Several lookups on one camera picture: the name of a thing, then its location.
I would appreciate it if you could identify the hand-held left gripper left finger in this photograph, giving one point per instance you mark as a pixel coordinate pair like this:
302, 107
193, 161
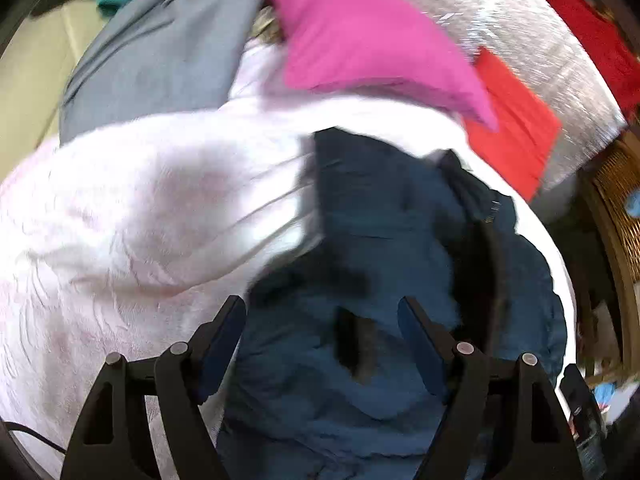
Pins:
220, 350

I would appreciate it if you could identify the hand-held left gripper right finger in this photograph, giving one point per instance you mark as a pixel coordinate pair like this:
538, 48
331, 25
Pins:
420, 345

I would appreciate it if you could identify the navy blue jacket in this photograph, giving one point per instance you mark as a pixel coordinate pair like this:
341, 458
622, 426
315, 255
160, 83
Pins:
380, 220

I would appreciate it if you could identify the white pink fluffy blanket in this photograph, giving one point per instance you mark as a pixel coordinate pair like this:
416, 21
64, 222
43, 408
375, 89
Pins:
125, 210

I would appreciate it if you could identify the black plastic device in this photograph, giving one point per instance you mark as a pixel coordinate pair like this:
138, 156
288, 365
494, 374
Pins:
582, 410

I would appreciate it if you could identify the folded red cloth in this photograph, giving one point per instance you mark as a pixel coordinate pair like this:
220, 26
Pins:
510, 130

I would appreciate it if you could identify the wicker basket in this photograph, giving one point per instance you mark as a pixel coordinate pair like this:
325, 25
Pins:
615, 195

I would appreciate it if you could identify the grey garment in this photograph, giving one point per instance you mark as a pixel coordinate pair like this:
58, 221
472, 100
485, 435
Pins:
165, 45

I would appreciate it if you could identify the magenta cloth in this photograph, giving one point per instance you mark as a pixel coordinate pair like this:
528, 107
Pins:
360, 35

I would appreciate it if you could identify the beige mattress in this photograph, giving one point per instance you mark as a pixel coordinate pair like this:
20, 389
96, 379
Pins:
35, 70

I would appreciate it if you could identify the red garment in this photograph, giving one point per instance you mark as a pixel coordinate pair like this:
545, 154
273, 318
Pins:
590, 30

